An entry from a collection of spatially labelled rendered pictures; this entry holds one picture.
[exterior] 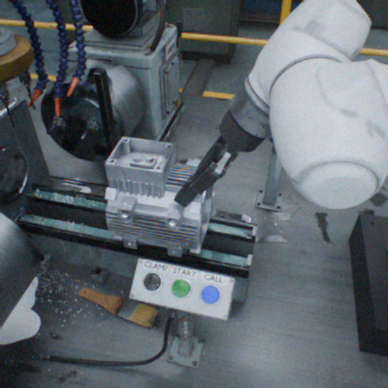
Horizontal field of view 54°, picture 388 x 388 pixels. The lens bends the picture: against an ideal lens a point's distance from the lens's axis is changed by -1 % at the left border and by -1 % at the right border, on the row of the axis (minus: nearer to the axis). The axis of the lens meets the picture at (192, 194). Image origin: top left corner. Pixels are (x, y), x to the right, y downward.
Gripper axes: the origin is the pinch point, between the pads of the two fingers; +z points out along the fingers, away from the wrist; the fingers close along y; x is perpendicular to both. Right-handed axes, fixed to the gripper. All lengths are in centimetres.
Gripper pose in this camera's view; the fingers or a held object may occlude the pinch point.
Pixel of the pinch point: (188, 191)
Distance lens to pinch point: 73.7
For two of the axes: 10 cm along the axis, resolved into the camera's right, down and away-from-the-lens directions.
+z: -4.9, 5.6, 6.7
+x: 8.4, 5.2, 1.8
